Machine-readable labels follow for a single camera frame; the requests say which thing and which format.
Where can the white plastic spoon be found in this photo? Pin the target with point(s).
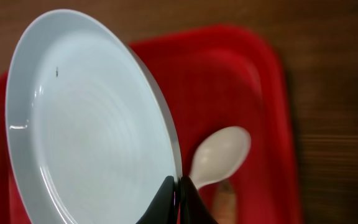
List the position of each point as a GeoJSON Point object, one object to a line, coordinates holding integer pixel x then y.
{"type": "Point", "coordinates": [219, 156]}

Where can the red plastic tray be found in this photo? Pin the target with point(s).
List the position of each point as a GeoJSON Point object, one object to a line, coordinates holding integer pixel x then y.
{"type": "Point", "coordinates": [211, 78]}

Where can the light blue plate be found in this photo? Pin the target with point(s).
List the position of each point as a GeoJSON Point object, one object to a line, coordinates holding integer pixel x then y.
{"type": "Point", "coordinates": [90, 135]}

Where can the orange carrot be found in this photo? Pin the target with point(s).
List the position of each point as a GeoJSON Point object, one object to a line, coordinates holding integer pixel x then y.
{"type": "Point", "coordinates": [224, 205]}

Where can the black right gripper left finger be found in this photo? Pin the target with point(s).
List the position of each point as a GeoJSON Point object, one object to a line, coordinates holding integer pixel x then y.
{"type": "Point", "coordinates": [162, 209]}

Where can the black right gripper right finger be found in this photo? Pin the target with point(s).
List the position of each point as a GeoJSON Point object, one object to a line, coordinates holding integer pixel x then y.
{"type": "Point", "coordinates": [192, 208]}

